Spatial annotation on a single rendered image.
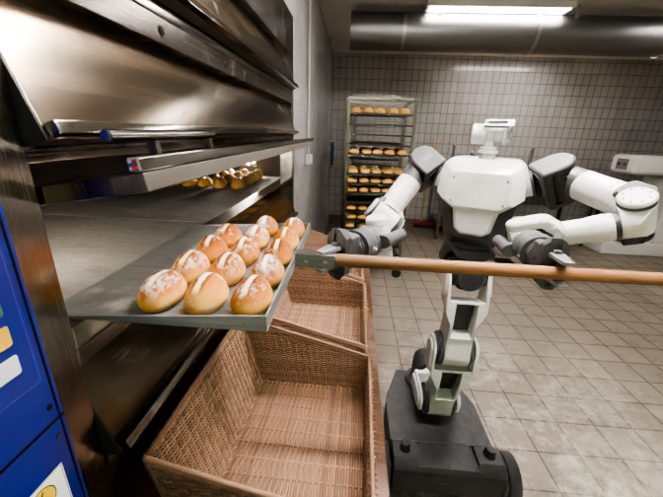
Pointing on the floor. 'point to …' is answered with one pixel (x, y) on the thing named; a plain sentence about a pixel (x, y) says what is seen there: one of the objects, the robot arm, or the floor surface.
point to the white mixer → (644, 165)
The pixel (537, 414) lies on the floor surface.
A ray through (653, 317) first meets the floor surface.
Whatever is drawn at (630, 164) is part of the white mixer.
